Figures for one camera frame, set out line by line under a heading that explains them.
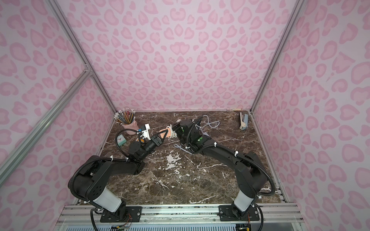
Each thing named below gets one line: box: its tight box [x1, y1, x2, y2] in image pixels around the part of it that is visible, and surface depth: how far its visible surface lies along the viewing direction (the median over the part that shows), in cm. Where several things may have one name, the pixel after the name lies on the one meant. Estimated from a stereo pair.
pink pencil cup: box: [113, 107, 139, 136], surface depth 103 cm
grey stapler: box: [238, 112, 249, 130], surface depth 109 cm
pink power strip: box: [158, 128, 172, 140], surface depth 81 cm
